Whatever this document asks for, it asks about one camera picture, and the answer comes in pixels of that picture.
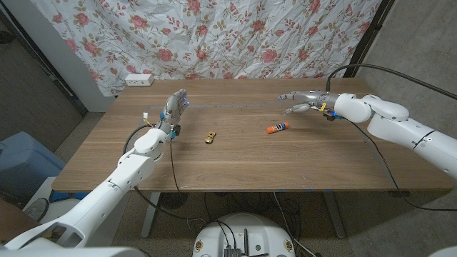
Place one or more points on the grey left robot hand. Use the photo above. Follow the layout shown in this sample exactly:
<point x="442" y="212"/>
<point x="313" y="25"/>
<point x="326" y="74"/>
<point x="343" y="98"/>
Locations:
<point x="173" y="110"/>

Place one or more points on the grey table leg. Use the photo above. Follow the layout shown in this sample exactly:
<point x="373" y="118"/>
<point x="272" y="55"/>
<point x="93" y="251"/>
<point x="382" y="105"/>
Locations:
<point x="335" y="217"/>

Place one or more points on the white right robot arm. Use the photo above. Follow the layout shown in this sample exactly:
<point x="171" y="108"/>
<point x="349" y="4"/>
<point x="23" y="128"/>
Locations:
<point x="410" y="132"/>

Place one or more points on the blue plastic bin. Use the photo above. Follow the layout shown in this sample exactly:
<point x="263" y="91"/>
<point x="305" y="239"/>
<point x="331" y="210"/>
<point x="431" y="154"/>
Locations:
<point x="25" y="160"/>

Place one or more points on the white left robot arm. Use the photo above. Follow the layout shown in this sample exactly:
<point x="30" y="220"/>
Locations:
<point x="107" y="192"/>

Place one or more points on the gold toy car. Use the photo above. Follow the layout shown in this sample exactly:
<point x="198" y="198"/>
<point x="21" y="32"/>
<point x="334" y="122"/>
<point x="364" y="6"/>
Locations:
<point x="210" y="137"/>

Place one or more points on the floral backdrop cloth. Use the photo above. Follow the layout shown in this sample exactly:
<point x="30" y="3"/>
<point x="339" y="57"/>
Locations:
<point x="214" y="35"/>

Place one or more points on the white power strip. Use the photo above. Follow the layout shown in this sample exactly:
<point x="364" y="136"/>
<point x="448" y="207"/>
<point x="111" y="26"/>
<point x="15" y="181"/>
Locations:
<point x="139" y="79"/>

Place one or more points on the white sneaker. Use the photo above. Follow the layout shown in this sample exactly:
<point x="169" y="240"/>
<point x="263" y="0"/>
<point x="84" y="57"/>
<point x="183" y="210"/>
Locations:
<point x="35" y="210"/>

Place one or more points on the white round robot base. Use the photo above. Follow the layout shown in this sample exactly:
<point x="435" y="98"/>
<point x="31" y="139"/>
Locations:
<point x="246" y="228"/>

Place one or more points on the black round floor object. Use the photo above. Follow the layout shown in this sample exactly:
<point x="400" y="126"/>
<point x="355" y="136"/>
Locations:
<point x="173" y="201"/>

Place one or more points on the white table leg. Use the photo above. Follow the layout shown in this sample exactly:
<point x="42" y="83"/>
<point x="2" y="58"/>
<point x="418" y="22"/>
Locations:
<point x="150" y="214"/>

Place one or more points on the glue stick with blue label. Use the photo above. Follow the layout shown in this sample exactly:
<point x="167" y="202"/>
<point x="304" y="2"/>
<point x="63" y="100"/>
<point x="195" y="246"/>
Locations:
<point x="280" y="126"/>

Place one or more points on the black backdrop stand pole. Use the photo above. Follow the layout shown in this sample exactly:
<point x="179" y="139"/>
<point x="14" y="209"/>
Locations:
<point x="367" y="37"/>

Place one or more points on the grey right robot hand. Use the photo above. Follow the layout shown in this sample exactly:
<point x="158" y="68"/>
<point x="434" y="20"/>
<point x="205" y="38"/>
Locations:
<point x="317" y="98"/>

